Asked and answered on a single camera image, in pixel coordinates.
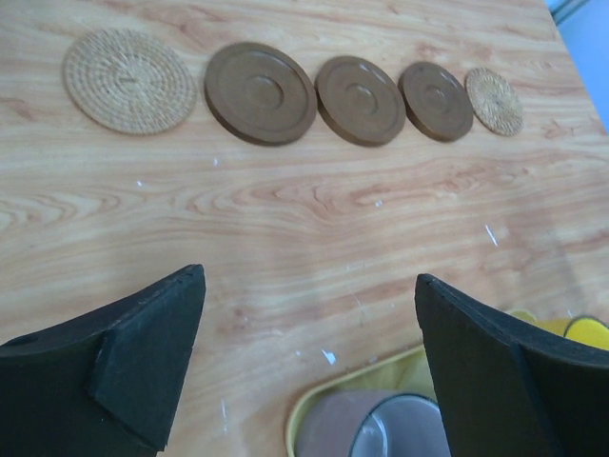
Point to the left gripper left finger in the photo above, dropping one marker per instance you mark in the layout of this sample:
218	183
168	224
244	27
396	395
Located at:
108	382

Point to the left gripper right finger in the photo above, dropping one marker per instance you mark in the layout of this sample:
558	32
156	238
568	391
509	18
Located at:
506	387

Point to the yellow transparent cup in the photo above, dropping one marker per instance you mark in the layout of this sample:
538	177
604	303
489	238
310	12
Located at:
588	330

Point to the brown wooden coaster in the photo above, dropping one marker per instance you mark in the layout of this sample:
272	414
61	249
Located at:
436	102
359	101
259	94

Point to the woven rattan coaster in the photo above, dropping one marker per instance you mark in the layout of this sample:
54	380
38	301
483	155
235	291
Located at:
494	101
128	81

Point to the grey purple cup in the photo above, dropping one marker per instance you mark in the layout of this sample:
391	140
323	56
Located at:
373	423

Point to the yellow plastic tray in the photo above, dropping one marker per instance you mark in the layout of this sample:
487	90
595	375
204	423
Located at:
405	372

